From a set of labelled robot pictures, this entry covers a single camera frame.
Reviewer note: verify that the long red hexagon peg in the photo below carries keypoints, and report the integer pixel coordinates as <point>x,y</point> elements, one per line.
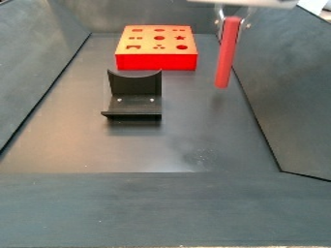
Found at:
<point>227,50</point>

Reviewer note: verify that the black curved holder stand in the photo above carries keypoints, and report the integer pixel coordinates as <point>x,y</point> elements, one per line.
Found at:
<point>135,96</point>

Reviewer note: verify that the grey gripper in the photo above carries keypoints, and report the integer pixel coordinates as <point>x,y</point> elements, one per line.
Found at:
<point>281,4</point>

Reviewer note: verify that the red shape-sorting board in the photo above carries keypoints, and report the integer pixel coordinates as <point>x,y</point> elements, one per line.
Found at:
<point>157,47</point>

